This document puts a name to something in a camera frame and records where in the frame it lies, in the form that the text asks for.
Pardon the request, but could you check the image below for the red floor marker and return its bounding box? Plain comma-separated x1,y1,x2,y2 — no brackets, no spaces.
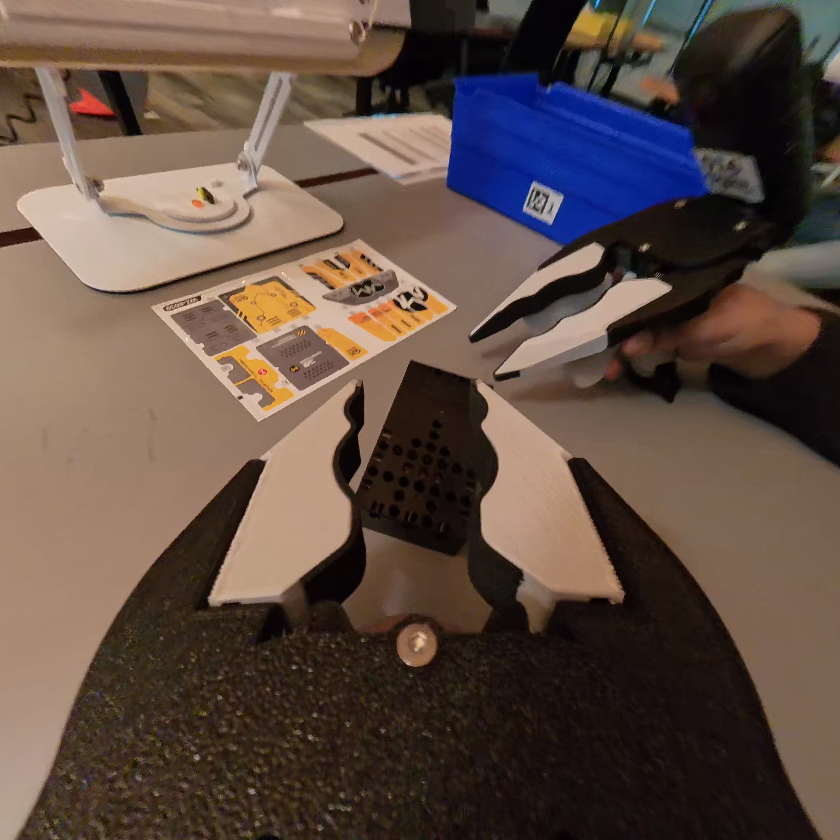
68,88,117,119

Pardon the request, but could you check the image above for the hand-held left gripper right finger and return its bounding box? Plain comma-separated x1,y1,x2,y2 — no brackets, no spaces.
466,379,626,634

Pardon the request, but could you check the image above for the printed paper sheet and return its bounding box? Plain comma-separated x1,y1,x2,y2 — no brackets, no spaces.
304,113,454,185

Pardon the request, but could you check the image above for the yellow and grey sticker sheet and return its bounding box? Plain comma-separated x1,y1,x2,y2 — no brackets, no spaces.
151,238,458,423

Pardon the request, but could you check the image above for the person's right hand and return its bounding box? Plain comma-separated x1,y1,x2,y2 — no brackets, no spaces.
604,282,824,383

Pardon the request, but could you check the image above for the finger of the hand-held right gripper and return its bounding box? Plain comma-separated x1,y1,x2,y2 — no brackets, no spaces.
493,279,673,383
468,243,619,344

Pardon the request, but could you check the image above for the black coiled cable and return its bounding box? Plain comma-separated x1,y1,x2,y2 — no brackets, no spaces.
0,97,35,147

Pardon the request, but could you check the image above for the black perforated battery box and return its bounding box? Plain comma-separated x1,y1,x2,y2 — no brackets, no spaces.
354,360,496,557

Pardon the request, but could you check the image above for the blue plastic bin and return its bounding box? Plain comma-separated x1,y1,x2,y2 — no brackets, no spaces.
446,72,710,247

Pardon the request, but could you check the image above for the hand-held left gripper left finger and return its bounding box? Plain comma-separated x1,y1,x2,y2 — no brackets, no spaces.
209,379,367,624

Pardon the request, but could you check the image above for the white book stand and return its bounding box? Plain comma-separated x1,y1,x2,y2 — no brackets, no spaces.
0,0,412,294

